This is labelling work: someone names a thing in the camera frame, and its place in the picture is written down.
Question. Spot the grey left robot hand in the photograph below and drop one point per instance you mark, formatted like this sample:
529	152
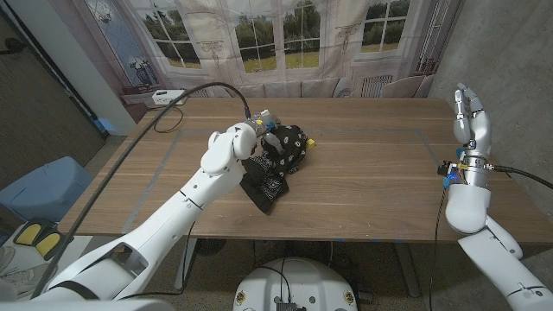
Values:
265	121

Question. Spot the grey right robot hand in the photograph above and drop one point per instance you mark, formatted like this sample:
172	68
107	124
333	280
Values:
477	129

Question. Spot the black paisley bandana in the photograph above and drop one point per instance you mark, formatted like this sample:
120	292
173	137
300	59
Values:
268	181

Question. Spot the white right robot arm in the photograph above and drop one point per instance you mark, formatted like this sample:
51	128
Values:
466	207

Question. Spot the small yellow block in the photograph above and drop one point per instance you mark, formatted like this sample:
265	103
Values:
310	143

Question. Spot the printed window backdrop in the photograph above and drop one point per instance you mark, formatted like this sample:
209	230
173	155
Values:
302	43

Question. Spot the white power box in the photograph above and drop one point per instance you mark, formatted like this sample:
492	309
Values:
166	98

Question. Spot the grey metal table leg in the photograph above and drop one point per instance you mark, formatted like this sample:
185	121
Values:
185	270
408	270

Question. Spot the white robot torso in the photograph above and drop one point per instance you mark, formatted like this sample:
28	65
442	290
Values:
298	285

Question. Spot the blue upholstered seat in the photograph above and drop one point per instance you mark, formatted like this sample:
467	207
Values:
43	190

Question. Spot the yellow black foot pedal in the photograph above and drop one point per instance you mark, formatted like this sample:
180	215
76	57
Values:
47	244
28	234

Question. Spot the white sneaker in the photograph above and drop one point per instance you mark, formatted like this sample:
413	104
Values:
21	278
5	258

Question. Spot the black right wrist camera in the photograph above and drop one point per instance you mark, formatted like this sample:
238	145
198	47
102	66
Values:
445	169

